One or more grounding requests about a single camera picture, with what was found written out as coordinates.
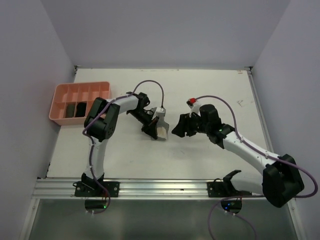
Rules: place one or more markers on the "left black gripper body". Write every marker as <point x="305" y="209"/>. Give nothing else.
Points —
<point x="146" y="127"/>

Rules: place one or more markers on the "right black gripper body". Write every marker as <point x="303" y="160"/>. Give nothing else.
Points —
<point x="195" y="125"/>

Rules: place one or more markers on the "grey and cream underwear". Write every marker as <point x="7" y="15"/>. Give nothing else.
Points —
<point x="161" y="129"/>

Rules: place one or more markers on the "black underwear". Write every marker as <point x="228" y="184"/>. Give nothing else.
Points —
<point x="80" y="110"/>

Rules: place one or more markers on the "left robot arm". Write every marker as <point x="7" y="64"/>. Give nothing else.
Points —
<point x="100" y="125"/>

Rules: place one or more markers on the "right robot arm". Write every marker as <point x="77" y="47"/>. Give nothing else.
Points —
<point x="281" y="180"/>

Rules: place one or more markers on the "pink compartment tray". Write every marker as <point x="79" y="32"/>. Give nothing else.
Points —
<point x="68" y="93"/>

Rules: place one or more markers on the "dark rolled cloth in tray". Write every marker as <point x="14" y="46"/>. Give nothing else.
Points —
<point x="70" y="110"/>

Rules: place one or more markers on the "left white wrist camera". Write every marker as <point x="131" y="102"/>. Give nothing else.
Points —
<point x="159" y="112"/>

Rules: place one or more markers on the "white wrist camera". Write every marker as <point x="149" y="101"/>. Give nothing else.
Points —
<point x="159" y="112"/>
<point x="194" y="106"/>

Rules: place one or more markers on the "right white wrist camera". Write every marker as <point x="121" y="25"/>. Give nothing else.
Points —
<point x="194" y="106"/>

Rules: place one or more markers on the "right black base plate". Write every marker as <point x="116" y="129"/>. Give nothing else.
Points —
<point x="219" y="188"/>

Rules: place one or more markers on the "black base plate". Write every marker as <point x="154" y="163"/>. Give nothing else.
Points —
<point x="81" y="190"/>
<point x="219" y="188"/>

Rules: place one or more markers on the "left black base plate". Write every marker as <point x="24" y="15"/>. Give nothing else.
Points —
<point x="81" y="190"/>

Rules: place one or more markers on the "aluminium mounting rail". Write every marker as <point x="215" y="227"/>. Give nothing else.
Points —
<point x="141" y="189"/>

